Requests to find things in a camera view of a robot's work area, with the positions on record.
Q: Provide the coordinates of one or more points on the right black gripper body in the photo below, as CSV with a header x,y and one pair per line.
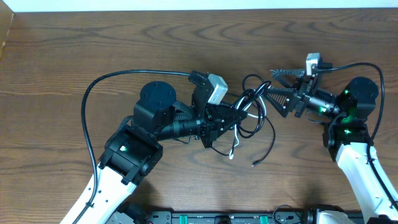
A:
x,y
305,91

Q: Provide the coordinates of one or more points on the cardboard panel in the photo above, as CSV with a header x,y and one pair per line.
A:
x,y
6,19

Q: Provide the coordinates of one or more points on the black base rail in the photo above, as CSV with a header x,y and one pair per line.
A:
x,y
131,213

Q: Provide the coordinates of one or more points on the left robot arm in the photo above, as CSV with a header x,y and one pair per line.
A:
x,y
134,149

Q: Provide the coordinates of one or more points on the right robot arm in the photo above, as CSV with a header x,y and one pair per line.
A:
x,y
346,135

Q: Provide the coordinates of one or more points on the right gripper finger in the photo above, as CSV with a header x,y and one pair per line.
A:
x,y
281,99
288,78

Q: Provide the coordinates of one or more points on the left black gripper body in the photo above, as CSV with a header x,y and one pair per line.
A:
x,y
206,124

